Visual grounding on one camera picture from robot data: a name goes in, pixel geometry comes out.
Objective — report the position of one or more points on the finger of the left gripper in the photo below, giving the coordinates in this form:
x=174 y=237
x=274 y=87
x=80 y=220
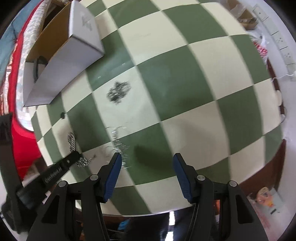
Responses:
x=22 y=202

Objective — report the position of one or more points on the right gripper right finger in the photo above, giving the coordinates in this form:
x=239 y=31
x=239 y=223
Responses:
x=221 y=211

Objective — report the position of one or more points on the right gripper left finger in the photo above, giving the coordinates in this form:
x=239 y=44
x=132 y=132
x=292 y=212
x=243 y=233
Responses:
x=56 y=220

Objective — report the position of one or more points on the black smart watch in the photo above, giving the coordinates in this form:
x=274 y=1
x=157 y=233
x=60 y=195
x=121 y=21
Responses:
x=39 y=60

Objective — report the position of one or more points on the red floral blanket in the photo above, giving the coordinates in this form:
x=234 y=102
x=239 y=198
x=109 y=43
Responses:
x=25 y=149

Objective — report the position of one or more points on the green checkered tablecloth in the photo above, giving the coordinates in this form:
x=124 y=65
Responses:
x=177 y=77

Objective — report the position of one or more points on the white power strip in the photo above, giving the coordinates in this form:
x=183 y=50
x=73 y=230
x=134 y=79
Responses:
x=281 y=43

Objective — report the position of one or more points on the blue folded duvet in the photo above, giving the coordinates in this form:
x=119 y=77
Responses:
x=9 y=38

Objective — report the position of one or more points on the open cardboard box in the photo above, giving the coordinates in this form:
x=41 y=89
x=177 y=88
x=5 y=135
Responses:
x=70 y=43

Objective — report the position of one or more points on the red white plastic bag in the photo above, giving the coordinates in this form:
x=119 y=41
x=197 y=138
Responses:
x=260 y=43

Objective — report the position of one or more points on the brown cardboard carton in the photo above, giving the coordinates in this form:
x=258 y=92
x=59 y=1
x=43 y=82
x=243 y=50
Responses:
x=241 y=13

